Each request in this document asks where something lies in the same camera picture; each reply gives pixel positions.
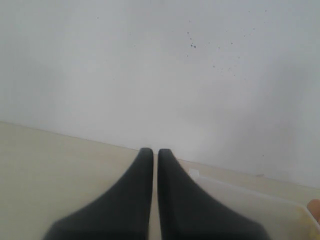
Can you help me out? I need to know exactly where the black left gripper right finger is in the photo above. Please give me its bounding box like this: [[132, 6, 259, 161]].
[[157, 148, 269, 240]]

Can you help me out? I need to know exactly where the yellow plastic egg tray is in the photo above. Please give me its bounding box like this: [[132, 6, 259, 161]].
[[296, 207, 320, 240]]

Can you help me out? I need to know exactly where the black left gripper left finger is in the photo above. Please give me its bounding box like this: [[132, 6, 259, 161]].
[[44, 148, 154, 240]]

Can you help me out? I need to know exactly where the clear plastic bin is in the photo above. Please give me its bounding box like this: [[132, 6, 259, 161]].
[[188, 173, 307, 240]]

